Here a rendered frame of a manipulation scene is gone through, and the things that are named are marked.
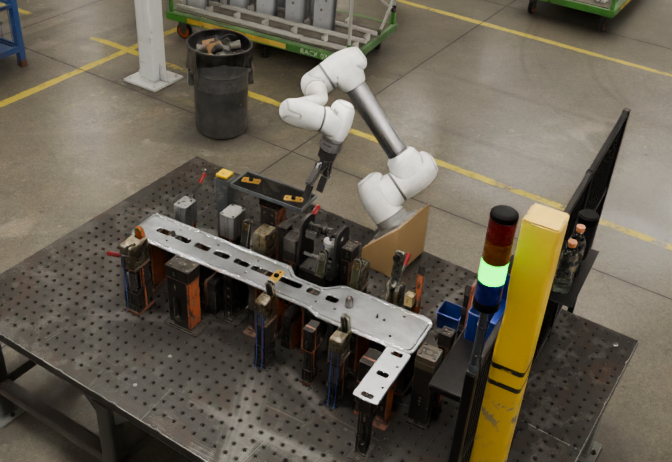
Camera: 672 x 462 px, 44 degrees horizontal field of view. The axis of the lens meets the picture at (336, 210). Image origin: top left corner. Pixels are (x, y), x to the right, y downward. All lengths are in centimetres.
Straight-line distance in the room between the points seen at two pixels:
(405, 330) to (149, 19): 441
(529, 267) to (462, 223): 346
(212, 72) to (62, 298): 267
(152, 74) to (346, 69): 363
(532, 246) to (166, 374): 181
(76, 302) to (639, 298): 327
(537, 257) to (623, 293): 321
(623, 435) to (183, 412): 224
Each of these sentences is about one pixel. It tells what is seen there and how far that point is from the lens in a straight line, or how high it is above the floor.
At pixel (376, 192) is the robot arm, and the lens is 391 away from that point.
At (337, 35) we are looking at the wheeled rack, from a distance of 755.
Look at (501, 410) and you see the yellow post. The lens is 256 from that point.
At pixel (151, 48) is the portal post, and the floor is 33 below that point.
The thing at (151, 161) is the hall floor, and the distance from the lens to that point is 619.
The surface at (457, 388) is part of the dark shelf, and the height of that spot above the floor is 103.
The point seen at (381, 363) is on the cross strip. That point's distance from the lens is 311.
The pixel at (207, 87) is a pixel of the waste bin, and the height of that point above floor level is 44.
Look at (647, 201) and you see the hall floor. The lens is 635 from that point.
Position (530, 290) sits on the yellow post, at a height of 180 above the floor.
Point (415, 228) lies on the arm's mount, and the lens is 397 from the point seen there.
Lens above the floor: 317
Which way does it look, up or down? 34 degrees down
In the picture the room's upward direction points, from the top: 4 degrees clockwise
